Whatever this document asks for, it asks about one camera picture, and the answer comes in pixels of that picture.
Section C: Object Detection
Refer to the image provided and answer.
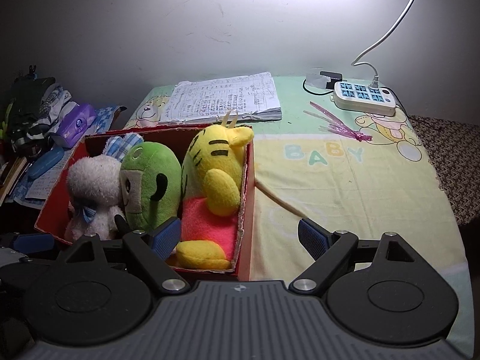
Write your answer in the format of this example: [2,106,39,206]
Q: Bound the green frog plush toy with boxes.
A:
[120,141,182,233]

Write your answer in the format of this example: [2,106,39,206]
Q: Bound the white bunny plush toy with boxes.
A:
[65,133,143,242]

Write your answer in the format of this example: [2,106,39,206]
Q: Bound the yellow tiger plush toy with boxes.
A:
[176,115,254,270]

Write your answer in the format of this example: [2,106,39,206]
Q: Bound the baby print blanket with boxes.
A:
[128,77,474,356]

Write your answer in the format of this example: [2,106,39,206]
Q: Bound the red cardboard box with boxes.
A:
[34,124,255,281]

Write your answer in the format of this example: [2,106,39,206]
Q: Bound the written paper sheet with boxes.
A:
[25,150,72,200]

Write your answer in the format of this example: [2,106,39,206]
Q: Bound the blue glasses case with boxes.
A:
[28,145,64,180]

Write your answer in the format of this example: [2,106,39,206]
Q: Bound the blue checkered cloth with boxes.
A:
[9,106,120,206]

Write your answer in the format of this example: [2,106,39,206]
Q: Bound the white power strip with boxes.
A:
[332,80,397,116]

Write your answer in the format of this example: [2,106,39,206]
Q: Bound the brown patterned cloth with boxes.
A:
[409,115,479,226]

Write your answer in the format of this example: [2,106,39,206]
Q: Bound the handwritten paper notebook stack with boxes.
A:
[160,72,282,124]

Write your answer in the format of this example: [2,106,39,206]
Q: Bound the black charger adapter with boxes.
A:
[320,71,343,89]

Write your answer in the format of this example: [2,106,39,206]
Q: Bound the striped clothes pile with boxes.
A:
[5,77,77,153]

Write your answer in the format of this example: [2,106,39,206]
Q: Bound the white power cable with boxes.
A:
[350,0,432,88]

